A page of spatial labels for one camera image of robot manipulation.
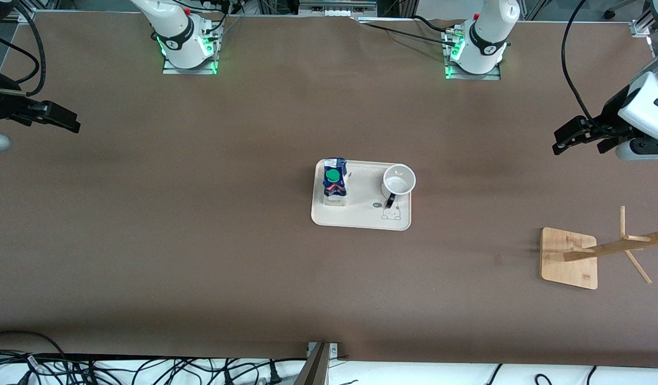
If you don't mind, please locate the white smiley mug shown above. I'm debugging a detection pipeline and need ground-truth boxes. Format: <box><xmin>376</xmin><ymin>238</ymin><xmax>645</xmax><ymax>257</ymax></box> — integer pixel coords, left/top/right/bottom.
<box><xmin>381</xmin><ymin>164</ymin><xmax>416</xmax><ymax>210</ymax></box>

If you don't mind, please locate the blue milk carton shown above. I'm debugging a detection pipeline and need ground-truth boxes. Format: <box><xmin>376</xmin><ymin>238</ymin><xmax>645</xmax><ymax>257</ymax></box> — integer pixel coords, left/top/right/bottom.
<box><xmin>322</xmin><ymin>157</ymin><xmax>349</xmax><ymax>206</ymax></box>

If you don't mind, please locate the cream rabbit print tray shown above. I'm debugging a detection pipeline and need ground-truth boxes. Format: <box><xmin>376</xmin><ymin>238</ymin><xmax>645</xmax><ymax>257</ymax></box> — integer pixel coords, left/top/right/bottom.
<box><xmin>311</xmin><ymin>158</ymin><xmax>412</xmax><ymax>231</ymax></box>

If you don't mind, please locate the wooden mug stand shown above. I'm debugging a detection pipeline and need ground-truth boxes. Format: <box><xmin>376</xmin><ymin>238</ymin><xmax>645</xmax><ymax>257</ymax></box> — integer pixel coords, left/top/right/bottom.
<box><xmin>540</xmin><ymin>206</ymin><xmax>658</xmax><ymax>290</ymax></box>

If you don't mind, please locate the grey power strip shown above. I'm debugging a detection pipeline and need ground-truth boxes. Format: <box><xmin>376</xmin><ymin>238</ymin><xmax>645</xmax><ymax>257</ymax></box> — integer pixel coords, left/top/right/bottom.
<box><xmin>298</xmin><ymin>0</ymin><xmax>378</xmax><ymax>18</ymax></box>

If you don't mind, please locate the aluminium profile bar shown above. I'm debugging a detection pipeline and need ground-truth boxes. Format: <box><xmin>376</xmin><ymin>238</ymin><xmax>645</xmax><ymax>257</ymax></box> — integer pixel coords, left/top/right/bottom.
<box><xmin>294</xmin><ymin>341</ymin><xmax>339</xmax><ymax>385</ymax></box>

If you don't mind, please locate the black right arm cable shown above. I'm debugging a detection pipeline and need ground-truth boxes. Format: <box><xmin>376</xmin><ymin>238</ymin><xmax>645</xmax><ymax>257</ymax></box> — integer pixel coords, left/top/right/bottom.
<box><xmin>0</xmin><ymin>0</ymin><xmax>47</xmax><ymax>98</ymax></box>

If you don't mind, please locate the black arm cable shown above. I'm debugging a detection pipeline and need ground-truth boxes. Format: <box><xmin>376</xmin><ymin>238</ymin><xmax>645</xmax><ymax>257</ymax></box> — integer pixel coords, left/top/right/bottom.
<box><xmin>0</xmin><ymin>0</ymin><xmax>47</xmax><ymax>98</ymax></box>
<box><xmin>561</xmin><ymin>0</ymin><xmax>637</xmax><ymax>124</ymax></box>

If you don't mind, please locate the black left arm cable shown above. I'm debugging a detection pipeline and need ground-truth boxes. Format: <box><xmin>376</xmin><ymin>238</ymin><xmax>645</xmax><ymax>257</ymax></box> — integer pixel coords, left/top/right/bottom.
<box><xmin>561</xmin><ymin>0</ymin><xmax>637</xmax><ymax>124</ymax></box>

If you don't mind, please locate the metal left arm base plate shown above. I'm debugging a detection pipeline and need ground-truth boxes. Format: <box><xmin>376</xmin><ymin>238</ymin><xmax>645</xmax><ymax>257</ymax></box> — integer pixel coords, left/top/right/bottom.
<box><xmin>444</xmin><ymin>29</ymin><xmax>501</xmax><ymax>81</ymax></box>

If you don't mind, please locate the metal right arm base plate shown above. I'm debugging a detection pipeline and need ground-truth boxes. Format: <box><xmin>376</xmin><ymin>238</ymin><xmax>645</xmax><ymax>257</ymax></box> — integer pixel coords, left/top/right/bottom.
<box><xmin>162</xmin><ymin>24</ymin><xmax>219</xmax><ymax>75</ymax></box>

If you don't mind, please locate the black table cable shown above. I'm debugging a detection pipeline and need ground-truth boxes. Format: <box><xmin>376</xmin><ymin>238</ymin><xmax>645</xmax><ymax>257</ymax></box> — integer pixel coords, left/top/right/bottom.
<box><xmin>355</xmin><ymin>19</ymin><xmax>460</xmax><ymax>48</ymax></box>
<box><xmin>412</xmin><ymin>15</ymin><xmax>463</xmax><ymax>36</ymax></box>

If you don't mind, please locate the black cable with white label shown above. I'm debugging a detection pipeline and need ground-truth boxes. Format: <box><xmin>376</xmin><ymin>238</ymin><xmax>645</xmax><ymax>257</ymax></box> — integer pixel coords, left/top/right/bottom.
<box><xmin>0</xmin><ymin>350</ymin><xmax>94</xmax><ymax>385</ymax></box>

